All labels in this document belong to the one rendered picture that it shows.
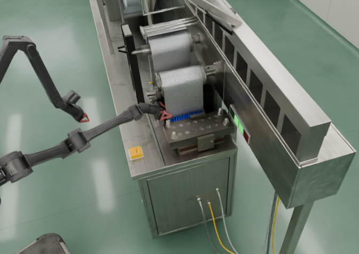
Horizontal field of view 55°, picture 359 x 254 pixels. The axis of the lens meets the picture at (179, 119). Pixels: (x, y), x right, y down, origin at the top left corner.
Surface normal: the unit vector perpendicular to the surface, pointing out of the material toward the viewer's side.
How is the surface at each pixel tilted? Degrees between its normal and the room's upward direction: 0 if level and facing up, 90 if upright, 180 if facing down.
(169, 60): 92
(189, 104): 90
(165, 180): 90
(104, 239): 0
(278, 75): 0
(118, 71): 0
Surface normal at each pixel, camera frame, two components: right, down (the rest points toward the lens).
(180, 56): 0.29, 0.69
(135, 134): -0.06, -0.71
